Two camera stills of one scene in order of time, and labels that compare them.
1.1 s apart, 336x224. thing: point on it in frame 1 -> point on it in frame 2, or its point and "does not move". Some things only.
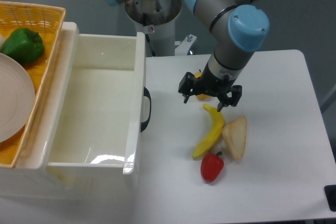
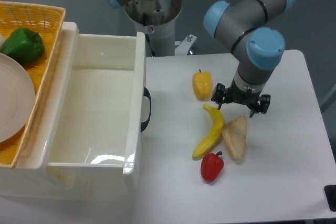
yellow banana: x=217 y=127 does not move
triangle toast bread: x=234 y=132 does not move
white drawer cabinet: x=29 y=177 does not move
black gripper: x=213 y=84 -> x=250 y=99
